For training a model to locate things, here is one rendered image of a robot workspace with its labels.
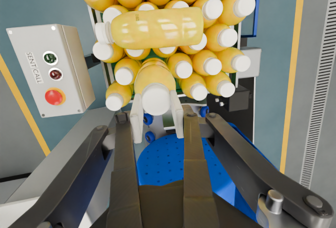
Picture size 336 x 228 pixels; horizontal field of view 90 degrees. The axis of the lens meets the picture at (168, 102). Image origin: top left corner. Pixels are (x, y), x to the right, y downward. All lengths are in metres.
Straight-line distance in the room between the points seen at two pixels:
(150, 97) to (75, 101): 0.27
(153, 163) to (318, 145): 2.36
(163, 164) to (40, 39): 0.41
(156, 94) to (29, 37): 0.32
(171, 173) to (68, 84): 0.33
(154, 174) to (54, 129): 1.55
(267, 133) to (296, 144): 0.42
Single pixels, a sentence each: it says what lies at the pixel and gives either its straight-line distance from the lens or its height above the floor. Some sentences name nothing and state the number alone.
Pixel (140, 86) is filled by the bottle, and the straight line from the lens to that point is 0.25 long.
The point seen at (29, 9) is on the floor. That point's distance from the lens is 1.75.
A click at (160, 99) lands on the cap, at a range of 0.22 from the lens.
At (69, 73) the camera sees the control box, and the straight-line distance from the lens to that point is 0.44.
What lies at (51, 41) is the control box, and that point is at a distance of 0.44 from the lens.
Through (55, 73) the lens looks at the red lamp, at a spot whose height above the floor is 1.11.
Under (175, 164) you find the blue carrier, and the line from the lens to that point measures 0.50.
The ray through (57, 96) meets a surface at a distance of 0.45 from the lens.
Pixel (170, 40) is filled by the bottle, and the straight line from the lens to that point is 0.34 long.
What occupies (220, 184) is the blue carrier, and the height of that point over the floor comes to 1.20.
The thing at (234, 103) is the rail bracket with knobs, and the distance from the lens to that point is 0.59.
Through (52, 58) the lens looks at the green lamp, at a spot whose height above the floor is 1.11.
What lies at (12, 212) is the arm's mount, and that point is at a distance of 0.92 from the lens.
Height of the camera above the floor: 1.49
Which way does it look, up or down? 69 degrees down
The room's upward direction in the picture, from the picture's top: 166 degrees clockwise
